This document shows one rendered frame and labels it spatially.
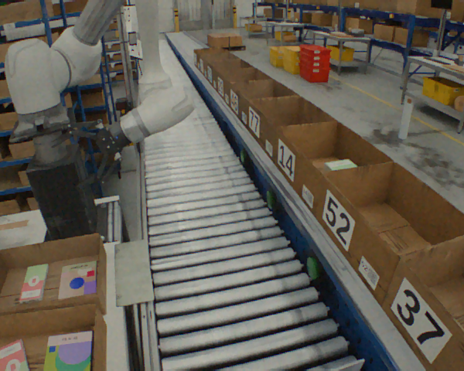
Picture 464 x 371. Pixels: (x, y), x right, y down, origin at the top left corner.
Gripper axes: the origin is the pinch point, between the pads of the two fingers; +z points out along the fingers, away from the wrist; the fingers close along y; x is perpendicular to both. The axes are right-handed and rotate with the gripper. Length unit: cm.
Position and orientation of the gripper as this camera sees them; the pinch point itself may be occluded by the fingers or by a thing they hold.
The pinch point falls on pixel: (67, 165)
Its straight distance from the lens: 103.7
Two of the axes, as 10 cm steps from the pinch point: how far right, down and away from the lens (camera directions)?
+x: 2.1, 2.9, -9.4
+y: -4.3, -8.3, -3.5
